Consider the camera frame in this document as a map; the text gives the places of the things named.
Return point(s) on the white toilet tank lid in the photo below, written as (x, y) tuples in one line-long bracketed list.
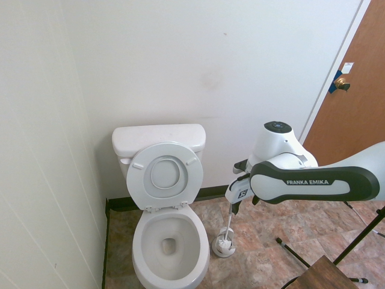
[(156, 135)]

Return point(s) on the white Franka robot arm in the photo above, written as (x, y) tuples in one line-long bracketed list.
[(300, 186)]

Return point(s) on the white door frame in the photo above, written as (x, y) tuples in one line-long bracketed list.
[(347, 45)]

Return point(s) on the blue tape strip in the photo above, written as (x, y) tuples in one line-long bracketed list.
[(332, 88)]

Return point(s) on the dark wooden table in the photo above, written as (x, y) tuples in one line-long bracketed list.
[(325, 274)]

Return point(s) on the white toilet seat lid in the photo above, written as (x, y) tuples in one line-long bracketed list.
[(165, 174)]

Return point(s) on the white paper label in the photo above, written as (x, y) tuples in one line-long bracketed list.
[(348, 68)]

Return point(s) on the black tripod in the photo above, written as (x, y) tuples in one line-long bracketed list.
[(361, 238)]

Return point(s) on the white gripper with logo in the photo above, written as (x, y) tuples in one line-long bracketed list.
[(239, 189)]

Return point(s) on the white toilet brush holder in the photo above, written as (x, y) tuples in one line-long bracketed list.
[(218, 251)]

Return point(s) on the brown wooden door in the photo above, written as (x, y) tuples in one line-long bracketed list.
[(346, 120)]

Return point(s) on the brass door knob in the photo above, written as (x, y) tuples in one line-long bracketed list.
[(341, 82)]

